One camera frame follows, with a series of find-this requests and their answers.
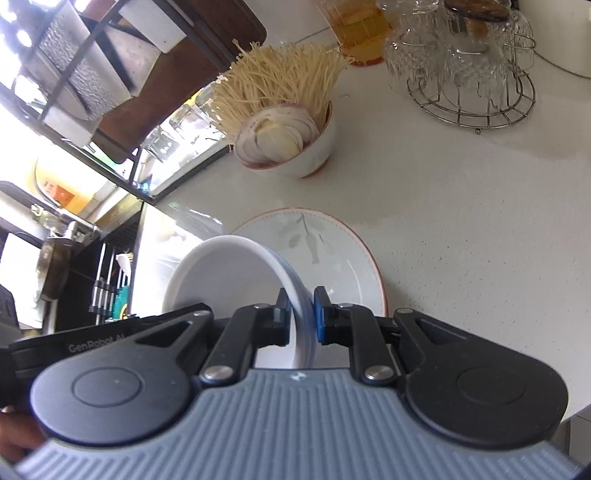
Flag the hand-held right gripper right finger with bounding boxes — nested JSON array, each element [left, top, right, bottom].
[[314, 286, 468, 387]]

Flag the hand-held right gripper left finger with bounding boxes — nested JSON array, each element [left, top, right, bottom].
[[135, 288, 291, 385]]

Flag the large leaf print ceramic plate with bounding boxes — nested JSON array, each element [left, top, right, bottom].
[[229, 209, 387, 320]]

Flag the white ceramic bowl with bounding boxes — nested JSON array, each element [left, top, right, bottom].
[[161, 234, 297, 370]]

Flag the person's left hand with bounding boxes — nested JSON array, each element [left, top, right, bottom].
[[0, 410, 45, 463]]

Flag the sink drying rack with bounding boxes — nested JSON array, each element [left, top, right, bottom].
[[91, 244, 140, 320]]

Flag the steel pot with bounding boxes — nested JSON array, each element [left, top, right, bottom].
[[38, 239, 78, 302]]

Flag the tall chrome faucet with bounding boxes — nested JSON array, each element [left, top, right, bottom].
[[31, 202, 101, 241]]

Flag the yellow detergent bottle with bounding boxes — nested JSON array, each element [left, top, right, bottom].
[[34, 151, 122, 219]]

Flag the white bowl with red rim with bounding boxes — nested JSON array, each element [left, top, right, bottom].
[[234, 102, 337, 179]]

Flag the garlic head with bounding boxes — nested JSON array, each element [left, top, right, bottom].
[[237, 105, 321, 167]]

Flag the drain tray with glasses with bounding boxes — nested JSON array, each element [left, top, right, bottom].
[[137, 82, 237, 195]]

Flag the black metal knife rack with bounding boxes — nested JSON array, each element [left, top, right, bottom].
[[0, 0, 195, 200]]

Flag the dark wooden cutting board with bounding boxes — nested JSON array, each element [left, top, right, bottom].
[[93, 0, 269, 163]]

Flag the hammered steel cleaver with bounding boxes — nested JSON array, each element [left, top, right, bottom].
[[38, 13, 140, 121]]

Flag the red lid jar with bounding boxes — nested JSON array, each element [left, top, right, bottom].
[[318, 0, 394, 68]]

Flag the set of patterned glass cups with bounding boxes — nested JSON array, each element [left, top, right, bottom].
[[376, 0, 537, 108]]

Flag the glass jug with wooden lid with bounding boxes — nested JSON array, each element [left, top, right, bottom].
[[442, 0, 512, 35]]

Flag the white electric cooking pot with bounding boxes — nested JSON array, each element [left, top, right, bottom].
[[521, 0, 591, 78]]

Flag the wire cup rack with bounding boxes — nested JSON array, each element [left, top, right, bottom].
[[405, 32, 537, 136]]

